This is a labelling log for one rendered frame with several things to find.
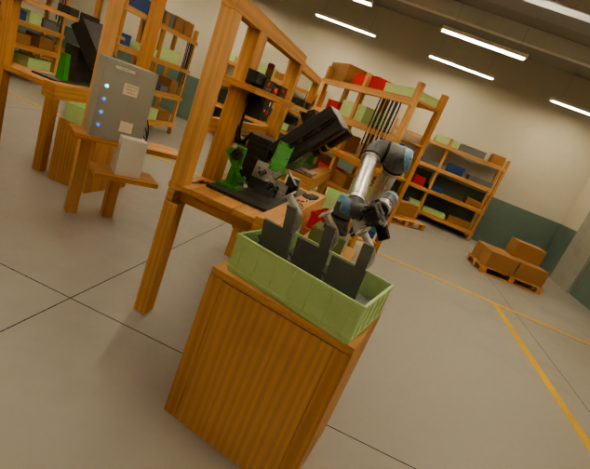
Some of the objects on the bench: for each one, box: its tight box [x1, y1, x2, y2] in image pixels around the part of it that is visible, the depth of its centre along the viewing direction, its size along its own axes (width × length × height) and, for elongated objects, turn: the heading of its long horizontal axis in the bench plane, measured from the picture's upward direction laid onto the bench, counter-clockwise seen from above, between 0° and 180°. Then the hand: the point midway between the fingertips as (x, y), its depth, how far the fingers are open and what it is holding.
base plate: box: [206, 180, 307, 212], centre depth 301 cm, size 42×110×2 cm, turn 116°
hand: (367, 232), depth 159 cm, fingers open, 14 cm apart
